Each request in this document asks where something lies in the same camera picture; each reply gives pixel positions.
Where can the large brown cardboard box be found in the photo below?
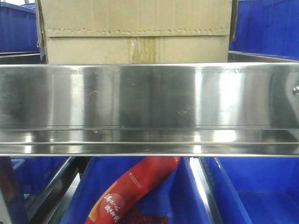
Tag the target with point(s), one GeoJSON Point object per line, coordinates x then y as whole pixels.
{"type": "Point", "coordinates": [136, 31]}

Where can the steel shelf leg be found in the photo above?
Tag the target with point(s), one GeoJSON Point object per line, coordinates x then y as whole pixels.
{"type": "Point", "coordinates": [12, 204]}

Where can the red snack bag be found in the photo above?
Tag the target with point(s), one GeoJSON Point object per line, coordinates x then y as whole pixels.
{"type": "Point", "coordinates": [128, 189]}

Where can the blue bin lower centre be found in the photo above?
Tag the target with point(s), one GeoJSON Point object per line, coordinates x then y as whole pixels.
{"type": "Point", "coordinates": [174, 201]}

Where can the blue bin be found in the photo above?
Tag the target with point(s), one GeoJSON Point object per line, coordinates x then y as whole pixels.
{"type": "Point", "coordinates": [174, 201]}
{"type": "Point", "coordinates": [18, 28]}
{"type": "Point", "coordinates": [254, 190]}
{"type": "Point", "coordinates": [267, 27]}
{"type": "Point", "coordinates": [34, 173]}

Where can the blue bin lower right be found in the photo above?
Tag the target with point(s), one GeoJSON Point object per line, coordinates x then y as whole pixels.
{"type": "Point", "coordinates": [254, 190]}

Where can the blue bin lower left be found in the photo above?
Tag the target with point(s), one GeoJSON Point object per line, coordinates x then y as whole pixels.
{"type": "Point", "coordinates": [34, 173]}

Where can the blue bin upper right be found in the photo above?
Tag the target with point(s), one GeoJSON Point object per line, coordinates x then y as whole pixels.
{"type": "Point", "coordinates": [267, 27]}

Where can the blue bin upper left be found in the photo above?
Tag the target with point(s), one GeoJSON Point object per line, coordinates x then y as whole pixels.
{"type": "Point", "coordinates": [18, 28]}

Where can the stainless steel shelf rail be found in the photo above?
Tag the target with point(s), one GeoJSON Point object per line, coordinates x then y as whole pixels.
{"type": "Point", "coordinates": [248, 106]}

